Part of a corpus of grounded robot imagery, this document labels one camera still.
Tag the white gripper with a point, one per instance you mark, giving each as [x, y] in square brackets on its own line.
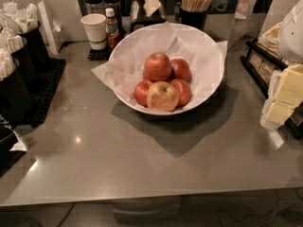
[292, 35]

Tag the red apple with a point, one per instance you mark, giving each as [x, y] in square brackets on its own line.
[157, 66]
[183, 89]
[180, 69]
[140, 91]

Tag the white bowl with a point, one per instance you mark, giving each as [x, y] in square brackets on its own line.
[205, 79]

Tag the front yellow-red apple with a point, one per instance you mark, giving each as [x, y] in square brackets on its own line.
[162, 97]

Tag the black condiment rack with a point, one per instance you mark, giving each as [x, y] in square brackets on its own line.
[260, 63]

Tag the black cup of stir sticks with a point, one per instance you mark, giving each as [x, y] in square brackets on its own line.
[193, 12]

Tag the white paper liner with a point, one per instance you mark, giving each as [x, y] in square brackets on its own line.
[126, 66]

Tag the black napkin dispenser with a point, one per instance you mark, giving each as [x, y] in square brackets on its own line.
[146, 13]

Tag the small black coaster mat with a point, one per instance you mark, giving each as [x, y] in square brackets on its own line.
[99, 55]

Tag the small sauce bottle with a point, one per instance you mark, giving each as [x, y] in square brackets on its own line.
[113, 35]

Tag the white paper cup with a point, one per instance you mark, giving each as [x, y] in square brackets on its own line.
[95, 27]

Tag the right glass shaker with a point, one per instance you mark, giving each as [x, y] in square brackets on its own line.
[116, 5]

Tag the black rubber mat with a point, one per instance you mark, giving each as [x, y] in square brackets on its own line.
[43, 91]

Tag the white card box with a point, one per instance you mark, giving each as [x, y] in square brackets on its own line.
[52, 28]

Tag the black cutlery holder middle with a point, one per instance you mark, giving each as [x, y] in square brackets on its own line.
[17, 47]

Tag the black cutlery holder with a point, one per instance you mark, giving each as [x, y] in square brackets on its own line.
[24, 23]
[15, 99]
[17, 47]

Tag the black cutlery holder front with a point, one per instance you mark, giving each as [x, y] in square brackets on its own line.
[15, 99]

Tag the black cutlery holder rear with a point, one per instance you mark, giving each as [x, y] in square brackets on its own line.
[24, 23]

